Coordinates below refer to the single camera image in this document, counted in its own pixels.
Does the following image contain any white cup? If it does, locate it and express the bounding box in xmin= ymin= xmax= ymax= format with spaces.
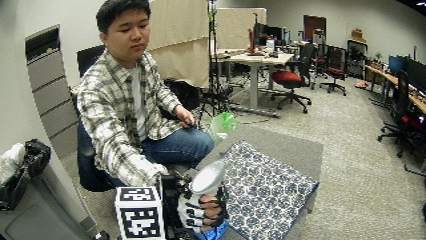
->
xmin=176 ymin=160 xmax=229 ymax=232

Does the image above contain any blue container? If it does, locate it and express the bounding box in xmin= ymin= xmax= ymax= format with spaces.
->
xmin=195 ymin=221 xmax=231 ymax=240

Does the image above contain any blue white patterned mat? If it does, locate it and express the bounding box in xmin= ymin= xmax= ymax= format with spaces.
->
xmin=219 ymin=140 xmax=321 ymax=240

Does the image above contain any white marker cube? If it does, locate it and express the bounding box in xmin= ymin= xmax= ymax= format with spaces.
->
xmin=113 ymin=185 xmax=167 ymax=240

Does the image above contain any green plastic bag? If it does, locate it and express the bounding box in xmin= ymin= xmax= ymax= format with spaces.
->
xmin=207 ymin=111 xmax=241 ymax=146

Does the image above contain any black backpack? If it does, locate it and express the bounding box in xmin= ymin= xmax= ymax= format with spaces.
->
xmin=161 ymin=79 xmax=203 ymax=120

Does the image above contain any person in plaid shirt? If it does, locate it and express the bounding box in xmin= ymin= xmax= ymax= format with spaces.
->
xmin=76 ymin=0 xmax=217 ymax=193

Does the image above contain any grey bin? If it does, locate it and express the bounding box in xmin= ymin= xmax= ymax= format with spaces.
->
xmin=0 ymin=166 xmax=99 ymax=240

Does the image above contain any black tripod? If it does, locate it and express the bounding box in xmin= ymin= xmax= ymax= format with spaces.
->
xmin=195 ymin=0 xmax=237 ymax=118

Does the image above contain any red office chair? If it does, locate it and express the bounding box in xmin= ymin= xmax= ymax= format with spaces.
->
xmin=269 ymin=43 xmax=317 ymax=115

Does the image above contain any black bag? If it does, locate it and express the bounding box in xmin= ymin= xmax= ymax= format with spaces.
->
xmin=0 ymin=138 xmax=52 ymax=212

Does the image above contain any white plastic bag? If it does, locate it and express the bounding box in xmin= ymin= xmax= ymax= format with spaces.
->
xmin=0 ymin=143 xmax=27 ymax=188

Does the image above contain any large beige partition screen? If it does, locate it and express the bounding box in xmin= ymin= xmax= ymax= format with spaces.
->
xmin=145 ymin=0 xmax=213 ymax=89

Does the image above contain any grey drawer cabinet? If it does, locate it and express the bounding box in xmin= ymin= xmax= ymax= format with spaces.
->
xmin=24 ymin=24 xmax=83 ymax=158

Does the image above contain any black chair with red seat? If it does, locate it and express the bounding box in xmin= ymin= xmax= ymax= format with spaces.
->
xmin=318 ymin=45 xmax=350 ymax=97

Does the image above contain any red upright item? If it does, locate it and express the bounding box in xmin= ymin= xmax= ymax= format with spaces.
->
xmin=247 ymin=28 xmax=257 ymax=55

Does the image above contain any black mesh office chair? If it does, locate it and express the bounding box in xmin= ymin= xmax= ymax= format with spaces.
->
xmin=377 ymin=69 xmax=426 ymax=158

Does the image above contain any small beige partition screen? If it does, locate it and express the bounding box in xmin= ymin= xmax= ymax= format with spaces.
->
xmin=215 ymin=7 xmax=269 ymax=52

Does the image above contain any black shelf cabinet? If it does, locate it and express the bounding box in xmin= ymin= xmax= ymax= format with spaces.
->
xmin=345 ymin=39 xmax=369 ymax=81

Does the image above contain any long wooden desk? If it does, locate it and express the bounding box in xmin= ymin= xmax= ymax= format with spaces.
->
xmin=364 ymin=64 xmax=426 ymax=115

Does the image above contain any brown door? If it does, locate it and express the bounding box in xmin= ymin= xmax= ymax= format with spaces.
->
xmin=302 ymin=14 xmax=329 ymax=44

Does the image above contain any blue monitor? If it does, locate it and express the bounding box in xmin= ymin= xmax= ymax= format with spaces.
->
xmin=388 ymin=54 xmax=408 ymax=76

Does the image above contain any brown box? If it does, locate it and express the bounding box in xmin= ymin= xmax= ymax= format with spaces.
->
xmin=350 ymin=28 xmax=366 ymax=41

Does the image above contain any wide black monitor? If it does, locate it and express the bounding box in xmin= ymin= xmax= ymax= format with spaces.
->
xmin=404 ymin=57 xmax=426 ymax=93

